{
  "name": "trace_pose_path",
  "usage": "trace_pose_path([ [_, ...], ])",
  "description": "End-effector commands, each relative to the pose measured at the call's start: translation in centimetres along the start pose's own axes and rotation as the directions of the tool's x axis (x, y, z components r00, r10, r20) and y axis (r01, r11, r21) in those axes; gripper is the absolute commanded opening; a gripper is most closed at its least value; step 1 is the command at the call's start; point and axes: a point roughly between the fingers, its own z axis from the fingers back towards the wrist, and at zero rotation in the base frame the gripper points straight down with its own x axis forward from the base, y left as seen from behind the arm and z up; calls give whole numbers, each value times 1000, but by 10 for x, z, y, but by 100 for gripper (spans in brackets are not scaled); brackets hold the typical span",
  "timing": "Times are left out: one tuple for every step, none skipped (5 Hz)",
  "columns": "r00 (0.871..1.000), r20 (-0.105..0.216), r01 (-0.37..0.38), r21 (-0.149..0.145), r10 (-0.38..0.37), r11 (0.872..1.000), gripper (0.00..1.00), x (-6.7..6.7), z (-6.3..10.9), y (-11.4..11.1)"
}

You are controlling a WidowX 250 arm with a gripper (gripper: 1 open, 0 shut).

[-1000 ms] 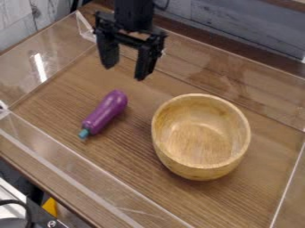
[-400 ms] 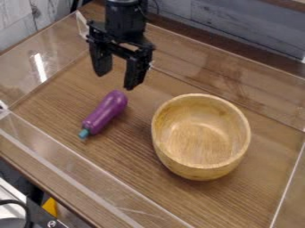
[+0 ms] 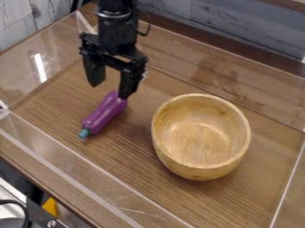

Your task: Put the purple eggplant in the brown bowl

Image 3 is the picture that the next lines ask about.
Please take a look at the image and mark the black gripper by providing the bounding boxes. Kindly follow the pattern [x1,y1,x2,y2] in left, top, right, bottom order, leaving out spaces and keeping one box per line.
[81,8,148,100]

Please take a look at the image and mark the purple toy eggplant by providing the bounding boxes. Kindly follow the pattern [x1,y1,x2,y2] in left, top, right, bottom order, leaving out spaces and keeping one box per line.
[79,91,128,139]

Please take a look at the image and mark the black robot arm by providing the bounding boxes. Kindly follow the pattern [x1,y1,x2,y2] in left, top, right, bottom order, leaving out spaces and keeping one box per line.
[79,0,149,100]

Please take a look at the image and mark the brown wooden bowl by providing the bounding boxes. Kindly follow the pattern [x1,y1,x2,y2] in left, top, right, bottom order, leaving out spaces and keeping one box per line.
[152,94,252,181]

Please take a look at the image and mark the yellow black device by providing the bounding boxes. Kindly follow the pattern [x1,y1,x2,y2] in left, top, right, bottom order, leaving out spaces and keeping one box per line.
[27,197,70,228]

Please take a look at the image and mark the clear acrylic corner bracket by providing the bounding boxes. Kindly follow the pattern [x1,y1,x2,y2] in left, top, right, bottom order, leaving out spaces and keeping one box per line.
[75,11,98,35]

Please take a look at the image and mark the clear acrylic tray wall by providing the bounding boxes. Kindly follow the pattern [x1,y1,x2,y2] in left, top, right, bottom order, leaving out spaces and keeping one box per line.
[0,13,305,228]

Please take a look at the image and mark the black cable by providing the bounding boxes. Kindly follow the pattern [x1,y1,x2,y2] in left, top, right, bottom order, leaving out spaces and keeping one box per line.
[0,199,33,228]

